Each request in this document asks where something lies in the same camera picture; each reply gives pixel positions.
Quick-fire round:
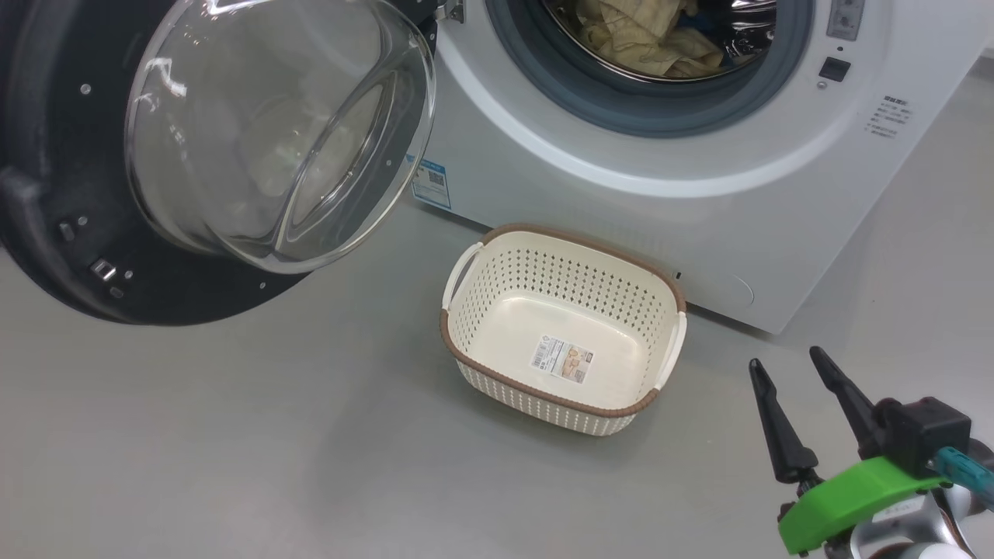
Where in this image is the black round glass washer door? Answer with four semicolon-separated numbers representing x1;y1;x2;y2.
0;0;440;327

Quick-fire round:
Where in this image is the cream perforated basket brown rim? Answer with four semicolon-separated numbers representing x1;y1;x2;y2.
439;224;689;437

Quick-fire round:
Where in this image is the basket product label sticker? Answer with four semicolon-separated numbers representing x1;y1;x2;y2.
530;335;594;384

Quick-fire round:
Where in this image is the grey warning sticker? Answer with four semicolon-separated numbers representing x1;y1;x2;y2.
825;0;865;41

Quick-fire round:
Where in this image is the cream bear-print garment blue trim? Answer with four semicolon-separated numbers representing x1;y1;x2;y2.
575;0;727;78

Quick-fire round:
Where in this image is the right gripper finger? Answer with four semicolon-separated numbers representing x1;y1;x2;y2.
809;346;884;460
749;358;819;484

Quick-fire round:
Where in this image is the black text instruction label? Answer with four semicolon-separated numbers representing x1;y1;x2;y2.
864;95;913;139

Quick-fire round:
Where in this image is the white front-load washing machine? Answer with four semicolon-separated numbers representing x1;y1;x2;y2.
404;0;994;335

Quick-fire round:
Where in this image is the blue energy label sticker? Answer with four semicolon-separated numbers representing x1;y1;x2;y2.
410;159;453;210

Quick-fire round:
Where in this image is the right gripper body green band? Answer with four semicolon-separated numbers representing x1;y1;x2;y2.
778;457;952;556

